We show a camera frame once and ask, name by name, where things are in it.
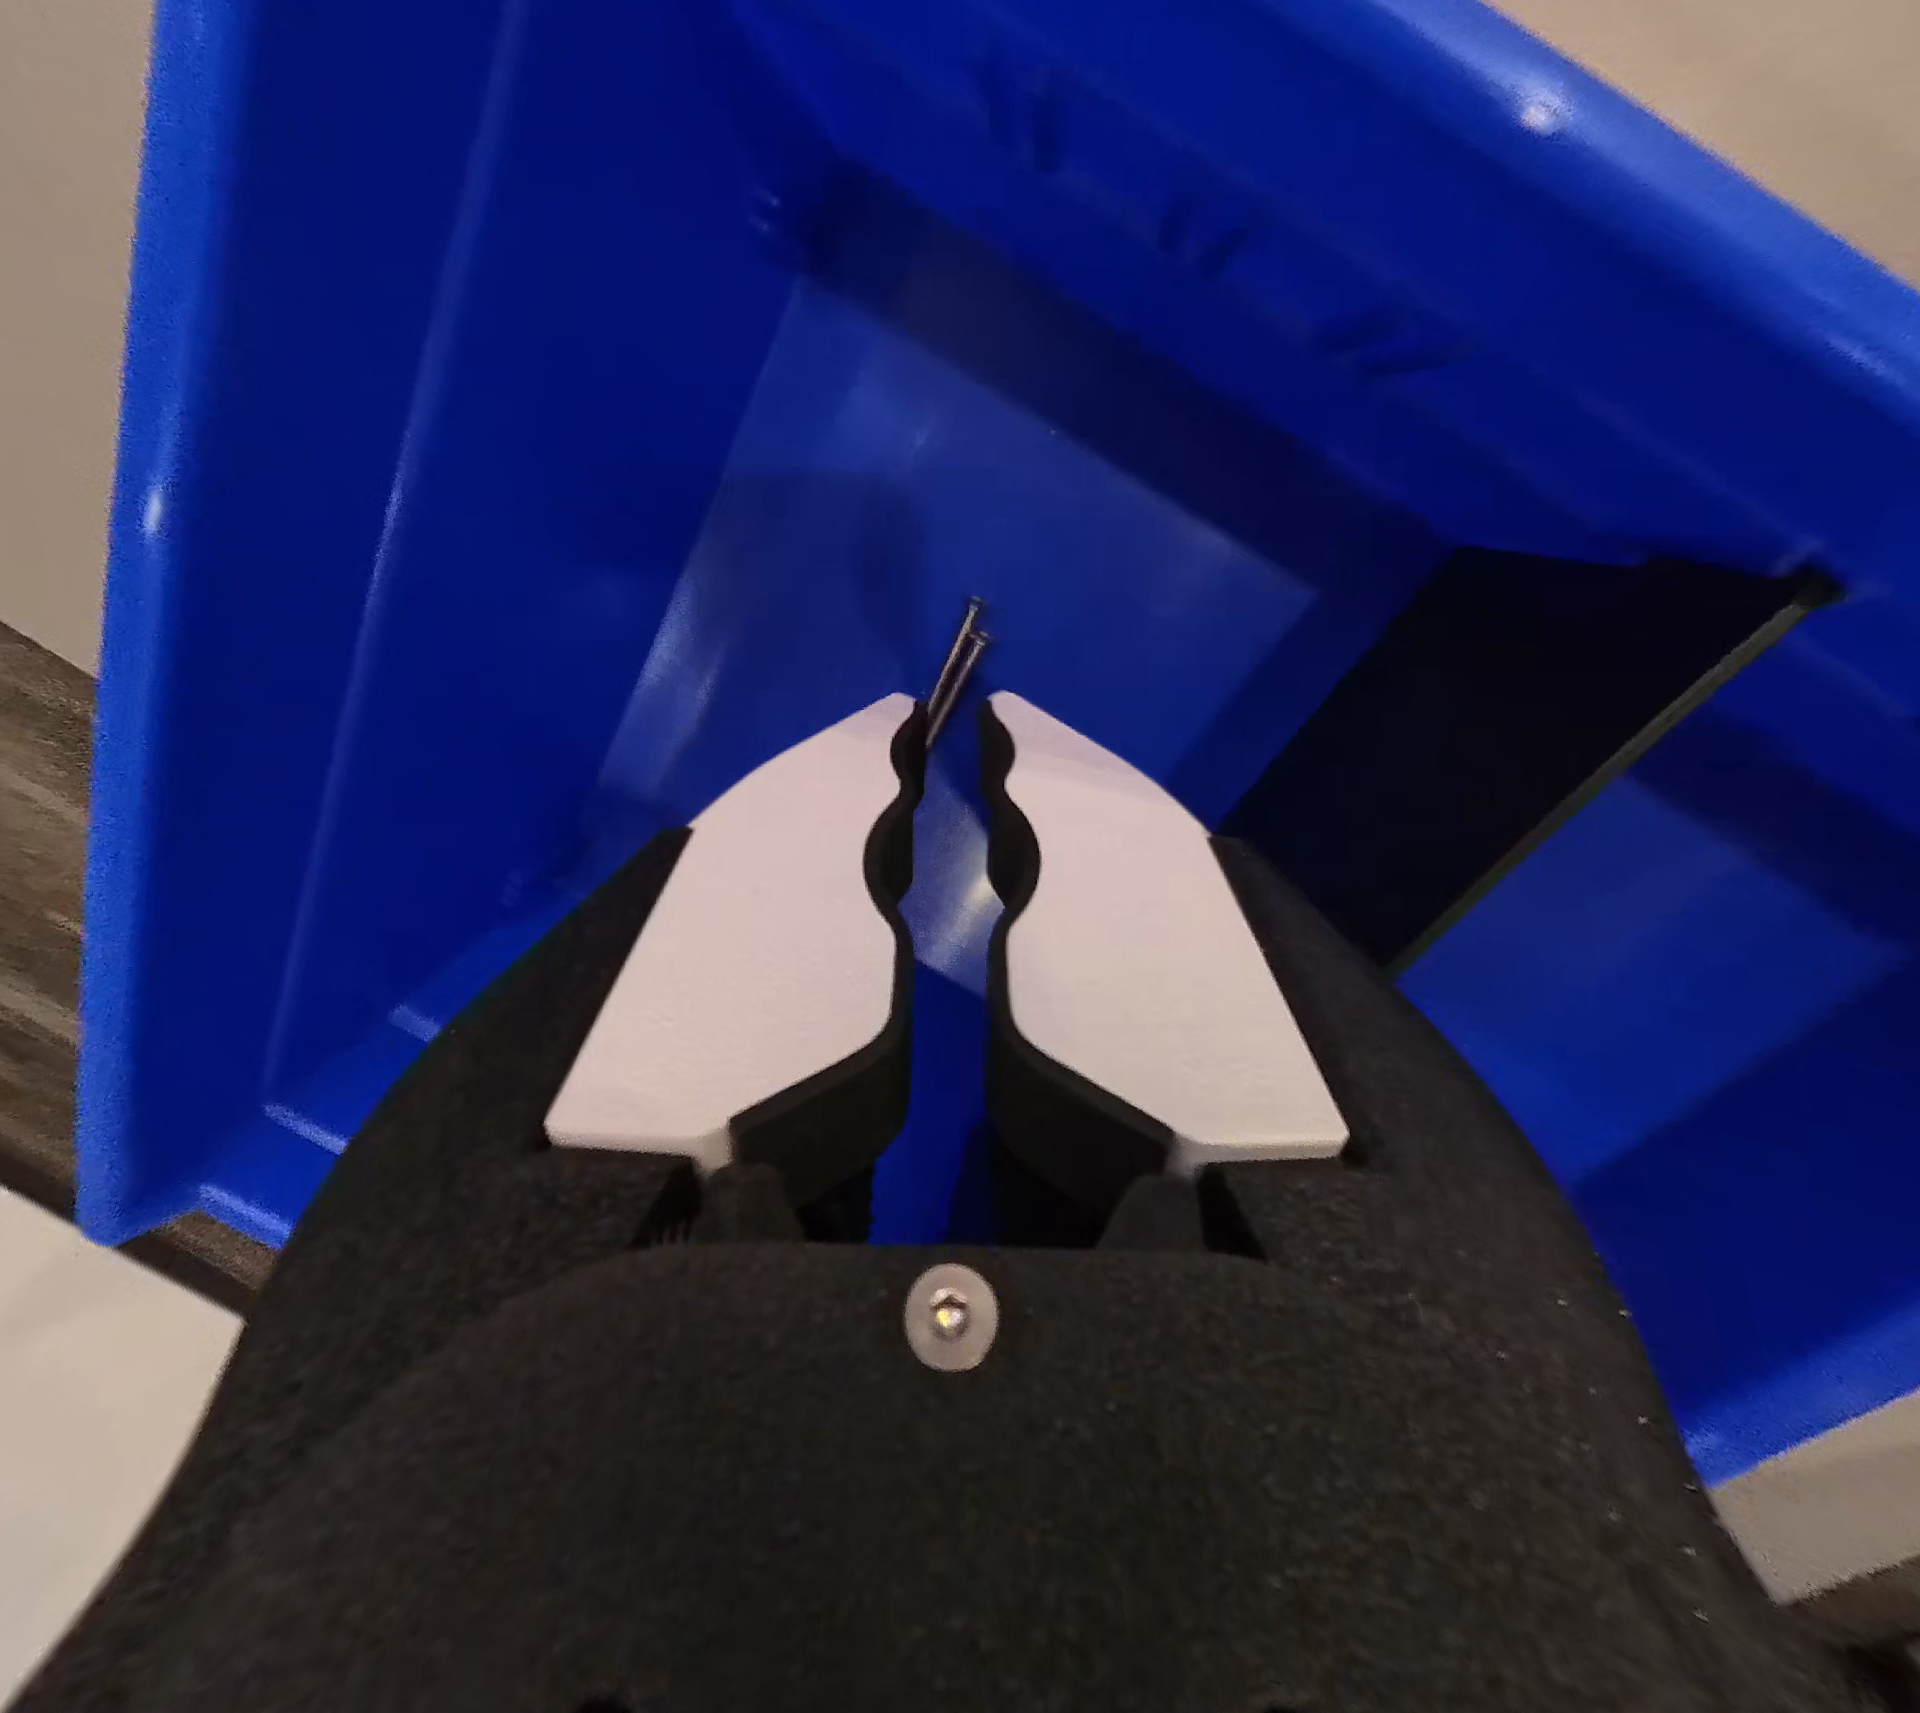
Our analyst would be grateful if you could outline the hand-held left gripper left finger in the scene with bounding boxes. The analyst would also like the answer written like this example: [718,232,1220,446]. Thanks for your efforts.
[541,691,926,1172]

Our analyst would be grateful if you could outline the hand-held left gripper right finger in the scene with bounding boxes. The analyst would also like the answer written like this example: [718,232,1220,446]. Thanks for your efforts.
[973,685,1353,1179]

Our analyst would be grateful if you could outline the blue plastic bin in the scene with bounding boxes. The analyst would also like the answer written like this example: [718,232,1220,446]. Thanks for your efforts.
[73,0,1920,1493]

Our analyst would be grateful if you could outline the black bin divider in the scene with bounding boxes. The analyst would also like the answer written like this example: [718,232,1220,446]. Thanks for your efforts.
[1218,546,1849,983]

